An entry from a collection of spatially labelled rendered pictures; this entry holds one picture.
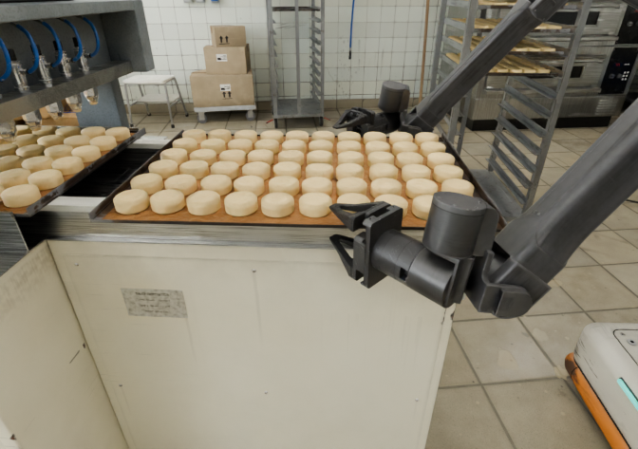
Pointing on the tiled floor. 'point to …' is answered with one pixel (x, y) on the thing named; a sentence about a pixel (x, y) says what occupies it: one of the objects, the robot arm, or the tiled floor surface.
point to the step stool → (154, 94)
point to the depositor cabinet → (49, 356)
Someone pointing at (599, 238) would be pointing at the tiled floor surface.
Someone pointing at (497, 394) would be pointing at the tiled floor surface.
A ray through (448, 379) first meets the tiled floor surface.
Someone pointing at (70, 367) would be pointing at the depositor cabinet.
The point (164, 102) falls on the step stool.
